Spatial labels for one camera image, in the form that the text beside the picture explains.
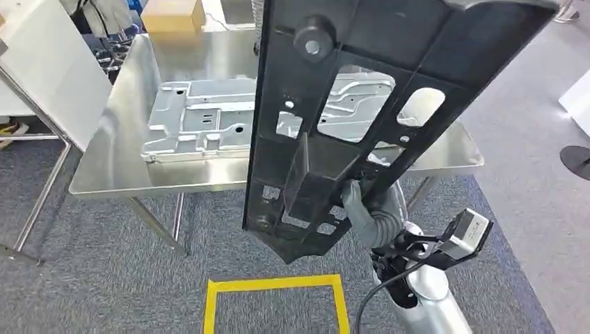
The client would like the black round floor base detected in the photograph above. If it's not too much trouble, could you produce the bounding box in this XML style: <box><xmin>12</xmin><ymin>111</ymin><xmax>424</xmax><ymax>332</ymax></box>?
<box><xmin>559</xmin><ymin>145</ymin><xmax>590</xmax><ymax>182</ymax></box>

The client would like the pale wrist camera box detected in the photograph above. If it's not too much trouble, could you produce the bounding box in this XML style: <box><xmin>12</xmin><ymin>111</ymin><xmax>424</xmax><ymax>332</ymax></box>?
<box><xmin>441</xmin><ymin>207</ymin><xmax>495</xmax><ymax>262</ymax></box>

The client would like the steel tube stand frame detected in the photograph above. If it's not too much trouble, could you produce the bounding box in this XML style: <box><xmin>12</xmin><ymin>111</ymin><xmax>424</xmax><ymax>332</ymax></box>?
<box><xmin>0</xmin><ymin>64</ymin><xmax>85</xmax><ymax>269</ymax></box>

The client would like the black cable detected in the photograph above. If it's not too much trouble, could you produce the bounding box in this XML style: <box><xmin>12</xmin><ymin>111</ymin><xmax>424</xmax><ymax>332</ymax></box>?
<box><xmin>355</xmin><ymin>257</ymin><xmax>435</xmax><ymax>334</ymax></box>

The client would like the white board panel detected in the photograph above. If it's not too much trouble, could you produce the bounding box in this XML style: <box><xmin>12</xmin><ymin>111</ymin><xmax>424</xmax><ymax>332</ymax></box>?
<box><xmin>0</xmin><ymin>0</ymin><xmax>114</xmax><ymax>153</ymax></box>

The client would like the black perforated plastic panel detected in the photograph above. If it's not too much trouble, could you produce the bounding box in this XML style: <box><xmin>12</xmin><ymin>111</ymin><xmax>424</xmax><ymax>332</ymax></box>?
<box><xmin>241</xmin><ymin>0</ymin><xmax>561</xmax><ymax>265</ymax></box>

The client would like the yellow floor tape square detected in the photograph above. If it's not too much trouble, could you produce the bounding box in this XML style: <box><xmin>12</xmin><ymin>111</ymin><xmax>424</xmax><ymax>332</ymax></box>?
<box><xmin>202</xmin><ymin>273</ymin><xmax>351</xmax><ymax>334</ymax></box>

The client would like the cardboard box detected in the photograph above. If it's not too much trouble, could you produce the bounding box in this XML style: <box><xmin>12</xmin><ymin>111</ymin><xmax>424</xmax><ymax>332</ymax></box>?
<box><xmin>140</xmin><ymin>0</ymin><xmax>207</xmax><ymax>35</ymax></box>

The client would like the stamped silver metal tray part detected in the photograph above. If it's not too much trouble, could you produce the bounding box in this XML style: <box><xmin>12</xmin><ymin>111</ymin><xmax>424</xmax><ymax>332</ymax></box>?
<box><xmin>140</xmin><ymin>64</ymin><xmax>397</xmax><ymax>165</ymax></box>

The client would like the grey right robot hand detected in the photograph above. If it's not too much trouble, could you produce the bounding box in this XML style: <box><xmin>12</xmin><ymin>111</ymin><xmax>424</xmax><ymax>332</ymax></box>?
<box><xmin>341</xmin><ymin>180</ymin><xmax>409</xmax><ymax>251</ymax></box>

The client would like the person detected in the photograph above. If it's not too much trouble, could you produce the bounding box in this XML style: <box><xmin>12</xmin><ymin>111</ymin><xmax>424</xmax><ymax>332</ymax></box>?
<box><xmin>58</xmin><ymin>0</ymin><xmax>134</xmax><ymax>39</ymax></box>

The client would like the blue metal rack frame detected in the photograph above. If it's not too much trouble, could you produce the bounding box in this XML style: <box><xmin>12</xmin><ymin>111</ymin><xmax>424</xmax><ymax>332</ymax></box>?
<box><xmin>67</xmin><ymin>27</ymin><xmax>486</xmax><ymax>257</ymax></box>

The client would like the white flat panel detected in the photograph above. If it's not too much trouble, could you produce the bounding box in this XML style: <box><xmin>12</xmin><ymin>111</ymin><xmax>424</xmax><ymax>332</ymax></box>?
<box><xmin>557</xmin><ymin>69</ymin><xmax>590</xmax><ymax>137</ymax></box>

